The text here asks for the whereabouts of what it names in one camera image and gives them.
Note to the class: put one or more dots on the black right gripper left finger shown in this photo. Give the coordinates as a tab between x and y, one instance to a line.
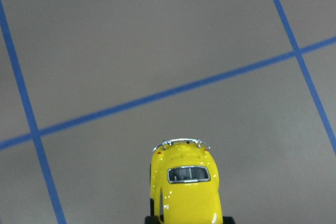
150	220

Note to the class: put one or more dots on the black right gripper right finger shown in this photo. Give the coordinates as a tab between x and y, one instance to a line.
228	220

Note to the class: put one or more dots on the yellow beetle toy car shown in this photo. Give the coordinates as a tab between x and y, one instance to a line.
184	183

